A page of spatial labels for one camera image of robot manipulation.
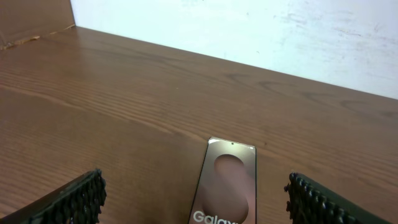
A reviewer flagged Galaxy S25 Ultra smartphone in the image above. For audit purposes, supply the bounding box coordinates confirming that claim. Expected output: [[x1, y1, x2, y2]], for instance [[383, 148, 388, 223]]
[[188, 137, 257, 224]]

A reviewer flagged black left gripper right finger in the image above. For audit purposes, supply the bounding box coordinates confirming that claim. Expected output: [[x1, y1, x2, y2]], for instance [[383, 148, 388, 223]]
[[284, 172, 389, 224]]

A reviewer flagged brown cardboard panel left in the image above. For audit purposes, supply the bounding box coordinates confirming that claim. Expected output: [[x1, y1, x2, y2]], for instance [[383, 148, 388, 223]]
[[1, 0, 75, 50]]

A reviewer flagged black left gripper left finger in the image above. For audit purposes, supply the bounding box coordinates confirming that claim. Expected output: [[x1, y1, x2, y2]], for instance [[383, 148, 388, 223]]
[[1, 169, 106, 224]]

